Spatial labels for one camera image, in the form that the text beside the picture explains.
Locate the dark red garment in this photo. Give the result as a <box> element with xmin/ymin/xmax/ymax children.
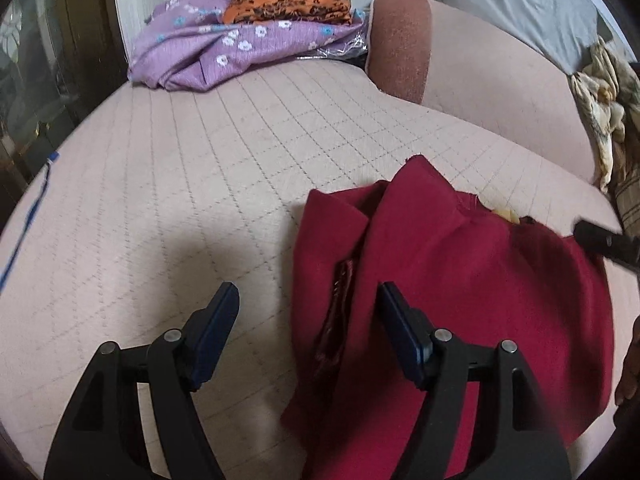
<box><xmin>283</xmin><ymin>156</ymin><xmax>614</xmax><ymax>479</ymax></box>

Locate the person's right hand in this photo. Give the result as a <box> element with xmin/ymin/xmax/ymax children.
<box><xmin>614</xmin><ymin>318</ymin><xmax>640</xmax><ymax>406</ymax></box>

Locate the beige striped floral pillow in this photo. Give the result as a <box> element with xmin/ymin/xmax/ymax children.
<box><xmin>613</xmin><ymin>164</ymin><xmax>640</xmax><ymax>236</ymax></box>

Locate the cream floral crumpled cloth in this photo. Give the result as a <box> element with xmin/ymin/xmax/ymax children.
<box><xmin>568</xmin><ymin>37</ymin><xmax>639</xmax><ymax>193</ymax></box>

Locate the grey pillow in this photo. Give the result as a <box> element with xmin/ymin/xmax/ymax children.
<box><xmin>440</xmin><ymin>0</ymin><xmax>636</xmax><ymax>75</ymax></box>

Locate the pink quilted bolster pillow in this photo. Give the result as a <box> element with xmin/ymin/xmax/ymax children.
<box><xmin>366</xmin><ymin>0</ymin><xmax>597</xmax><ymax>183</ymax></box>

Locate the clear plastic bag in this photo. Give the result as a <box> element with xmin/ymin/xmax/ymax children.
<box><xmin>296</xmin><ymin>25</ymin><xmax>369</xmax><ymax>70</ymax></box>

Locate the wooden glass-door cabinet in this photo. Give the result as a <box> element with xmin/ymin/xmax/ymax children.
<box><xmin>1</xmin><ymin>0</ymin><xmax>127</xmax><ymax>221</ymax></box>

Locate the purple floral cloth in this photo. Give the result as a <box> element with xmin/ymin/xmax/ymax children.
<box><xmin>128</xmin><ymin>0</ymin><xmax>369</xmax><ymax>92</ymax></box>

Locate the orange black patterned cloth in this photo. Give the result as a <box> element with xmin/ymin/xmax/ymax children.
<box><xmin>222</xmin><ymin>0</ymin><xmax>352</xmax><ymax>25</ymax></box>

